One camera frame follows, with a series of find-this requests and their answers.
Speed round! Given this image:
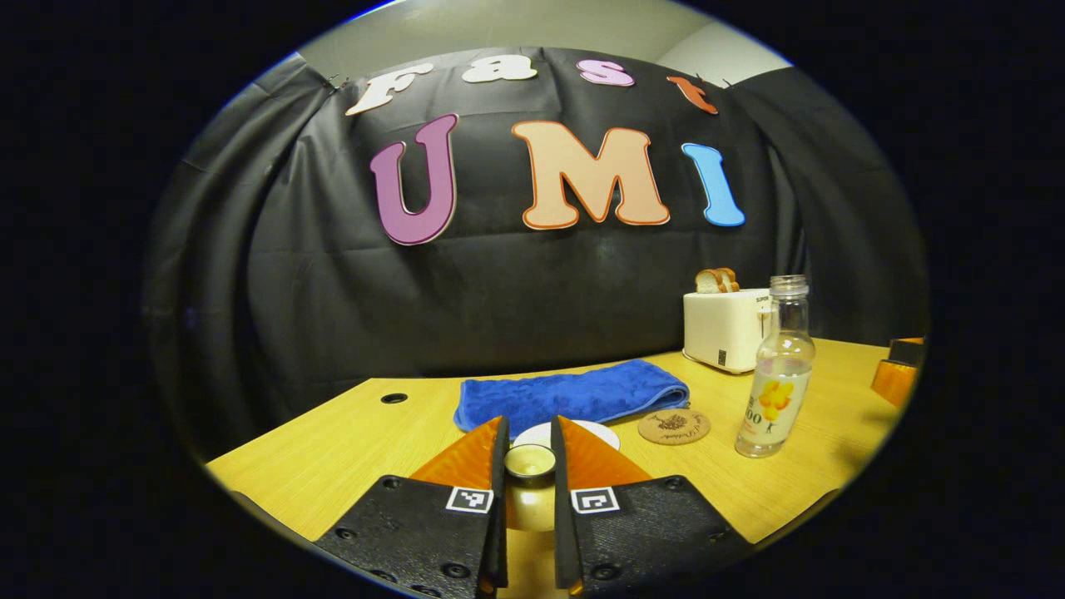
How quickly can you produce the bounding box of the black backdrop cloth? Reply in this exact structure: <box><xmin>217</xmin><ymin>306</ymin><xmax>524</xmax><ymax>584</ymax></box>
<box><xmin>141</xmin><ymin>46</ymin><xmax>930</xmax><ymax>463</ymax></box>

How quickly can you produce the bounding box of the cream teacup lid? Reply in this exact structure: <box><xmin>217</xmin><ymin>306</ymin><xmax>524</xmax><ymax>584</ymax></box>
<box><xmin>503</xmin><ymin>443</ymin><xmax>558</xmax><ymax>599</ymax></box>

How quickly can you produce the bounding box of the clear water bottle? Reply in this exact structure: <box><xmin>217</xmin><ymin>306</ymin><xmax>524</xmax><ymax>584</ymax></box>
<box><xmin>735</xmin><ymin>275</ymin><xmax>817</xmax><ymax>459</ymax></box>

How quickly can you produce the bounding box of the cream teacup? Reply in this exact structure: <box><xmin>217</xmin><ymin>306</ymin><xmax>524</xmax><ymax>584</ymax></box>
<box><xmin>512</xmin><ymin>419</ymin><xmax>622</xmax><ymax>454</ymax></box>

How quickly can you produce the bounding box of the white toaster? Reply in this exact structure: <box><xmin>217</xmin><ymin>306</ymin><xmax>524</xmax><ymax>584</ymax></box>
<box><xmin>682</xmin><ymin>288</ymin><xmax>775</xmax><ymax>375</ymax></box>

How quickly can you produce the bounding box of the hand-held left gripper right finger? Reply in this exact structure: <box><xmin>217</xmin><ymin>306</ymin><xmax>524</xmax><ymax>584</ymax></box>
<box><xmin>548</xmin><ymin>414</ymin><xmax>755</xmax><ymax>597</ymax></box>

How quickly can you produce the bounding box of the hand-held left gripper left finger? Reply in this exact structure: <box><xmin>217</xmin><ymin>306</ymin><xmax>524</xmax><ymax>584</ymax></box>
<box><xmin>316</xmin><ymin>414</ymin><xmax>511</xmax><ymax>599</ymax></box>

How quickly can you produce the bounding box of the blue towel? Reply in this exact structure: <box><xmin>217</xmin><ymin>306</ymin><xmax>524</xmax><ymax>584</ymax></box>
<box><xmin>453</xmin><ymin>359</ymin><xmax>691</xmax><ymax>436</ymax></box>

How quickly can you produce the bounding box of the round cork coaster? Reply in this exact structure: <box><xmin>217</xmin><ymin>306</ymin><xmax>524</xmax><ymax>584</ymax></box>
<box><xmin>637</xmin><ymin>408</ymin><xmax>712</xmax><ymax>447</ymax></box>

